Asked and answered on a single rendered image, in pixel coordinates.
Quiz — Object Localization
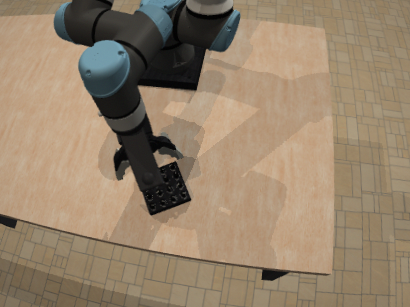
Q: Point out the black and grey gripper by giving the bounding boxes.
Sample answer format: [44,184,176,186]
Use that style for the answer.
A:
[111,113,184,181]

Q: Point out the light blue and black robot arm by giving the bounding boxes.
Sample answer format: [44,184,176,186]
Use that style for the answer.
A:
[54,0,240,192]

